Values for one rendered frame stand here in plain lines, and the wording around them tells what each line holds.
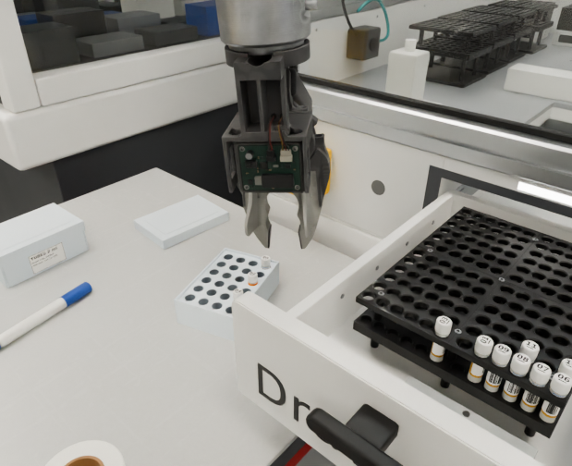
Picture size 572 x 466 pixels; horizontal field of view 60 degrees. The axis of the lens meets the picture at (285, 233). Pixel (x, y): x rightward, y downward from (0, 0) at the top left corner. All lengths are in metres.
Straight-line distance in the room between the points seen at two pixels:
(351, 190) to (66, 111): 0.56
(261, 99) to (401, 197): 0.33
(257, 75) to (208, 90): 0.81
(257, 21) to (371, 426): 0.30
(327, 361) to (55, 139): 0.78
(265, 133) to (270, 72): 0.05
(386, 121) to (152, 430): 0.45
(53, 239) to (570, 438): 0.65
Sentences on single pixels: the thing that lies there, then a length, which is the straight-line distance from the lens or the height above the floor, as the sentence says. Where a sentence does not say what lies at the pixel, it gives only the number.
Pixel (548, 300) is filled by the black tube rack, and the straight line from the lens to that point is 0.50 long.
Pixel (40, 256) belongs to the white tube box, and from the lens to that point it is 0.78.
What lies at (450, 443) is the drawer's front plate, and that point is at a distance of 0.34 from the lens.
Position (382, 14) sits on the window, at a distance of 0.66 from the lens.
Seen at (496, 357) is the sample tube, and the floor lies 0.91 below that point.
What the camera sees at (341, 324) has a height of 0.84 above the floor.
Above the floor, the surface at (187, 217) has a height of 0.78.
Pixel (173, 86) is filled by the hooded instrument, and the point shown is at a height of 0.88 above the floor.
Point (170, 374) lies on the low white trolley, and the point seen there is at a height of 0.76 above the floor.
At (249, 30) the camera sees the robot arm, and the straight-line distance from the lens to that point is 0.41.
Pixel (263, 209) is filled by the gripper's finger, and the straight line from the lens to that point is 0.51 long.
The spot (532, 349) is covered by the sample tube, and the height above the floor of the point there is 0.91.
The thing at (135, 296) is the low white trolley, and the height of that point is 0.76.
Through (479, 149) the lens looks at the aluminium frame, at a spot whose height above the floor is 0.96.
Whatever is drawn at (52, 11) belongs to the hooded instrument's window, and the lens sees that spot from 1.02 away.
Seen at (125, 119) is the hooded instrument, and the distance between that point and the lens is 1.09.
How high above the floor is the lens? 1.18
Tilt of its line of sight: 32 degrees down
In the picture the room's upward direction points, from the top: straight up
